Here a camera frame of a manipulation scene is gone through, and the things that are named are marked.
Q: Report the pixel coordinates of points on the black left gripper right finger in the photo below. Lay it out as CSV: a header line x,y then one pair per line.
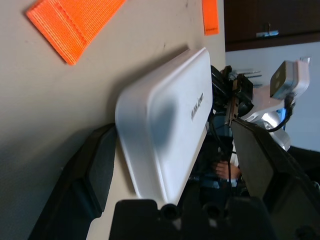
x,y
270,175

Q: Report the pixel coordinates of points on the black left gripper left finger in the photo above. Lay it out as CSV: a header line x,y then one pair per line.
x,y
82,180

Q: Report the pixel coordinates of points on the white pencil case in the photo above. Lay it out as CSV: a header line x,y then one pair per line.
x,y
170,130

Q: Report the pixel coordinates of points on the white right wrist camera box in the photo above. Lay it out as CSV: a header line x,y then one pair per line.
x,y
282,80

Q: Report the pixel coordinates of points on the dark wooden cabinet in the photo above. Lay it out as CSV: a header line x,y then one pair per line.
x,y
287,15

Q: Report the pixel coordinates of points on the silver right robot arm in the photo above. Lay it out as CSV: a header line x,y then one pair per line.
x,y
280,137

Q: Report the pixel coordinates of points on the orange and teal backpack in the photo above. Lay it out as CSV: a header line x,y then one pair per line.
x,y
67,27

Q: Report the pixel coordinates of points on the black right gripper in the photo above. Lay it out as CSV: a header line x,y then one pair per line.
x,y
220,85

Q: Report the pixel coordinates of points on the seated bystander person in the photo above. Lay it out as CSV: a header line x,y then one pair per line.
x,y
225,170

